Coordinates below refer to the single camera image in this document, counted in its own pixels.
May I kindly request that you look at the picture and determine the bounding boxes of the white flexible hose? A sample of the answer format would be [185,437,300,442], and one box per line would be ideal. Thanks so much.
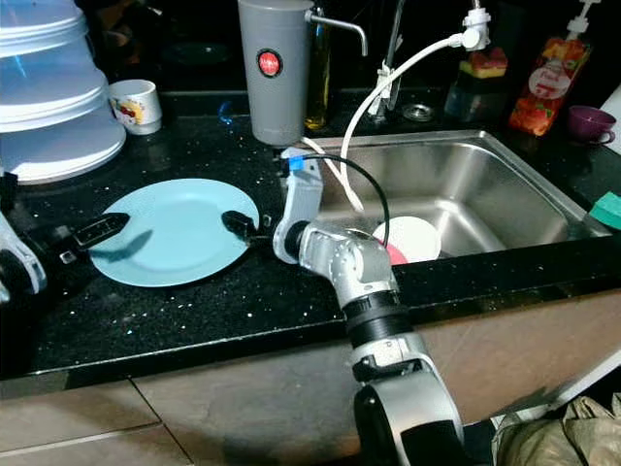
[301,29,481,215]

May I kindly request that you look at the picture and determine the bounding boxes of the white printed mug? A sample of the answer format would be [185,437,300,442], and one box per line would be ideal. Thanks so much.
[109,80,162,135]

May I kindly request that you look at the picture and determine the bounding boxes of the chrome kitchen faucet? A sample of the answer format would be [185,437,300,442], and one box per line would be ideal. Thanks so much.
[374,0,413,113]

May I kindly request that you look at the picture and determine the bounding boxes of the light blue plate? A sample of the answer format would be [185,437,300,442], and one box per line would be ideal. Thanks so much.
[89,178,261,287]

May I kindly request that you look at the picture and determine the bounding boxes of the purple cup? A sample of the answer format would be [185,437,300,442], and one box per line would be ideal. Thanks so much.
[568,105,618,145]

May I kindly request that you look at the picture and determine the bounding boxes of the peach soap pump bottle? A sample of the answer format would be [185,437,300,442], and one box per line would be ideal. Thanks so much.
[507,0,603,137]

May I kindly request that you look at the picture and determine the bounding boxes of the stainless steel sink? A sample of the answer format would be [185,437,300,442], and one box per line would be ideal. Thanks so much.
[277,129,617,258]

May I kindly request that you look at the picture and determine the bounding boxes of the dark sponge holder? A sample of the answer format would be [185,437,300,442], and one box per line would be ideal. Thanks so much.
[443,73,506,124]

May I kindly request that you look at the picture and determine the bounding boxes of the olive cloth bag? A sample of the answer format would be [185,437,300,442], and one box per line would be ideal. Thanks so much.
[490,393,621,466]

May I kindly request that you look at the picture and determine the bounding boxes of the round chrome sink cap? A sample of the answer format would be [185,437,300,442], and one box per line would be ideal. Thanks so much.
[403,102,436,122]

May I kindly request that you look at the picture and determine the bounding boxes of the white bowl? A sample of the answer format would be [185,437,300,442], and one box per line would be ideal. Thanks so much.
[371,216,443,263]

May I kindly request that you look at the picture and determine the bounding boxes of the yellow oil bottle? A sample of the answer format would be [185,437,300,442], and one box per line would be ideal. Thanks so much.
[303,24,329,130]

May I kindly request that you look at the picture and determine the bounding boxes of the grey water filter canister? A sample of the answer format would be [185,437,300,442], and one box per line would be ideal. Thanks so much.
[239,0,313,147]

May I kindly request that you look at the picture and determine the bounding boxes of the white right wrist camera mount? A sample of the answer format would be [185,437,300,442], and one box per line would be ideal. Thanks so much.
[272,150,323,265]

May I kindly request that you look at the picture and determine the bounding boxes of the white faucet adapter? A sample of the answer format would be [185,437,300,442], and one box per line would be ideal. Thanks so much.
[464,0,494,50]

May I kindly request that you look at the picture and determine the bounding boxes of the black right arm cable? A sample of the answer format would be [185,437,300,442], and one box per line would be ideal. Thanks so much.
[315,153,391,244]

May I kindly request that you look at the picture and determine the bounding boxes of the green sponge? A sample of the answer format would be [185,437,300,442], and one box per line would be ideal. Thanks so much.
[590,191,621,232]

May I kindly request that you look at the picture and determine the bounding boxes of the chrome filter spout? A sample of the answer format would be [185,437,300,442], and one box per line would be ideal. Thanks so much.
[306,10,370,56]

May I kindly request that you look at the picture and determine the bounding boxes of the pink plate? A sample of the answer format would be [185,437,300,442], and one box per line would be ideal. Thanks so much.
[384,241,410,266]

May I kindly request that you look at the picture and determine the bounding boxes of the yellow red sponge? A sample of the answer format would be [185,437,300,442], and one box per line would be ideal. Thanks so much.
[458,47,508,79]

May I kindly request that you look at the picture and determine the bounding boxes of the white stacked plastic container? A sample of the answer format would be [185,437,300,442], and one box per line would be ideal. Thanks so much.
[0,0,127,185]

